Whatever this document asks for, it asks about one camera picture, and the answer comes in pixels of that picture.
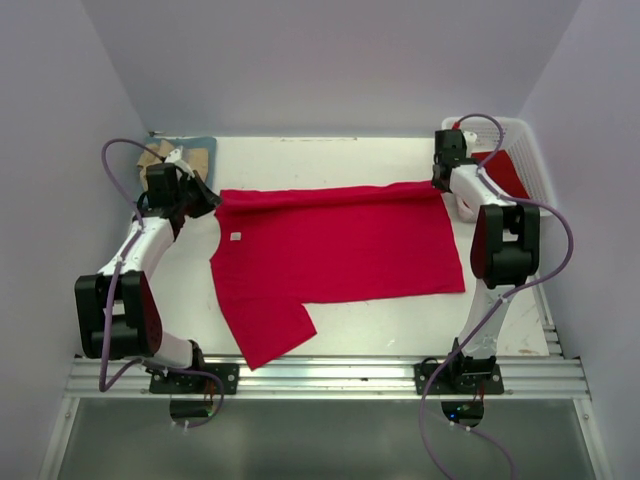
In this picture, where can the blue folded shirt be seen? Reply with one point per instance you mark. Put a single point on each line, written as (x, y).
(198, 152)

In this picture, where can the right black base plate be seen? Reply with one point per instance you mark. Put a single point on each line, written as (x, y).
(490, 384)

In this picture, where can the aluminium mounting rail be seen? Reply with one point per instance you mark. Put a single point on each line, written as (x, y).
(373, 378)

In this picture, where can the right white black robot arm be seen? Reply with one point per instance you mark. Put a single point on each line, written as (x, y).
(504, 254)

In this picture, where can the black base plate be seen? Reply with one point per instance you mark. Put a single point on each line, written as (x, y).
(490, 384)
(212, 378)

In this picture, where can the dark red folded shirt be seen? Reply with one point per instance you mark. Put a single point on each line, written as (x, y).
(500, 169)

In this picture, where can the white plastic basket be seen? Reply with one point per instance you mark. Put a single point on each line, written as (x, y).
(515, 137)

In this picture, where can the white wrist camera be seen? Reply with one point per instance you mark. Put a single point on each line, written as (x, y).
(176, 158)
(470, 137)

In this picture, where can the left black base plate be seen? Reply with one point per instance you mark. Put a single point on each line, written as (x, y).
(212, 378)

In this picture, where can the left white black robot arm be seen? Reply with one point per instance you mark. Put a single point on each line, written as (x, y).
(118, 316)

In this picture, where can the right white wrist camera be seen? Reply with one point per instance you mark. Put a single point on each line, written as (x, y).
(470, 137)

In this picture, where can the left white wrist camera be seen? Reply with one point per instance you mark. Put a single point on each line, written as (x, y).
(176, 158)

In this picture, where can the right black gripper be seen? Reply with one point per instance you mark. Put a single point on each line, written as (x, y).
(439, 185)

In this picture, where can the bright red t shirt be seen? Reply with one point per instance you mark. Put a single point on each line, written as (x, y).
(282, 250)

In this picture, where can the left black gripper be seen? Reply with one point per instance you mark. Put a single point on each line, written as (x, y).
(208, 200)

